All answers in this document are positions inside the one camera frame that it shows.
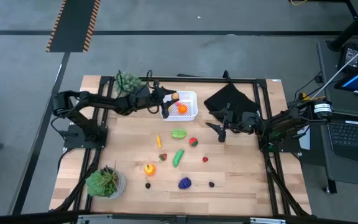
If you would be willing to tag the purple toy grape bunch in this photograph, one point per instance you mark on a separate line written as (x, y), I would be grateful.
(185, 183)

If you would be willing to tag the small pink toy fruit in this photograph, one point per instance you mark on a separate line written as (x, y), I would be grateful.
(176, 104)

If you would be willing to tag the black stand leg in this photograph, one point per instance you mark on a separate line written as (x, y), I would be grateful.
(353, 28)

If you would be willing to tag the white plastic mesh basket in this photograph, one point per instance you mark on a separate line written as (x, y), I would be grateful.
(191, 116)

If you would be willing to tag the black mat with striped edges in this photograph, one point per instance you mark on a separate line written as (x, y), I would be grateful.
(73, 25)

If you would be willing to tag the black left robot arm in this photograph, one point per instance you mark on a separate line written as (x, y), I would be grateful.
(104, 102)

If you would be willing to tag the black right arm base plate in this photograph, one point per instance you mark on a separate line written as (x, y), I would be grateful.
(291, 147)

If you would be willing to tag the orange toy fruit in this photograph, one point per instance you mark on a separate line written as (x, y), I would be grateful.
(182, 109)

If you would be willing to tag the black power plug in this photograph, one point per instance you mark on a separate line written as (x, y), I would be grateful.
(318, 78)

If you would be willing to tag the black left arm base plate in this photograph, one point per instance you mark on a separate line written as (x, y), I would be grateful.
(73, 143)

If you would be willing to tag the black side desk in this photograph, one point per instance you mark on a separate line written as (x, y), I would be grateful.
(346, 174)

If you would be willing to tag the black power adapter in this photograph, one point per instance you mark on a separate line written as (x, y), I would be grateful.
(350, 56)

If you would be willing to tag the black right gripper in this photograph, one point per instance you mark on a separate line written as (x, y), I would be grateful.
(244, 123)

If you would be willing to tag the green toy cucumber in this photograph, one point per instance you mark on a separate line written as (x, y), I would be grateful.
(178, 158)

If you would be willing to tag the brown toy potato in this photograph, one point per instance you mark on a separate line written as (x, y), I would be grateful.
(175, 96)

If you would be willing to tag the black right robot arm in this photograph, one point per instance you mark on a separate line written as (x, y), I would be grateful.
(291, 119)

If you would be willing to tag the dark toy blackberry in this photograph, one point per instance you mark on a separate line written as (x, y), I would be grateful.
(211, 184)

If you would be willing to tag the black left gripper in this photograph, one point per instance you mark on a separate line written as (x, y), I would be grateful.
(155, 99)

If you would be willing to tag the green succulent in white pot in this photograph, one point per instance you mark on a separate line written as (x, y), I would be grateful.
(101, 183)

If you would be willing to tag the tiny red toy berry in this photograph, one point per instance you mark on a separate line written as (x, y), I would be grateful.
(205, 159)

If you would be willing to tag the black folded cloth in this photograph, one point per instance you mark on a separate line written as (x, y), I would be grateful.
(228, 96)

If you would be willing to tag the black aluminium table frame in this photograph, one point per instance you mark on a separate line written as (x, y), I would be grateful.
(197, 80)

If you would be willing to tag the small yellow toy chili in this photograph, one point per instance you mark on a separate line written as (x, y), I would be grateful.
(159, 141)

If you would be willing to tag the red and green toy fruit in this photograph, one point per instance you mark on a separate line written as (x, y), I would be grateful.
(193, 142)

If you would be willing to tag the yellow orange toy pepper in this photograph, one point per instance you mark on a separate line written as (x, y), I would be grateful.
(149, 169)

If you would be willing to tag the dark toy cherry with stem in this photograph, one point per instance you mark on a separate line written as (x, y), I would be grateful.
(147, 185)

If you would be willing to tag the dark grey laptop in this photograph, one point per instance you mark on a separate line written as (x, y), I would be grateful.
(353, 133)

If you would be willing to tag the white and blue box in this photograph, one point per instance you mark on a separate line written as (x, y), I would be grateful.
(305, 143)

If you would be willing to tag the spiky pale green plant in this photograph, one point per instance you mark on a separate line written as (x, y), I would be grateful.
(129, 84)

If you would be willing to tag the light green toy vegetable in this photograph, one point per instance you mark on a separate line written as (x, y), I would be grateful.
(179, 133)

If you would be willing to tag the red toy strawberry with leaves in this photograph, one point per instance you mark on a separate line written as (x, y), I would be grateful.
(163, 157)

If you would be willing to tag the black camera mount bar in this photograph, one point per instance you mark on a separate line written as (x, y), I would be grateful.
(26, 217)

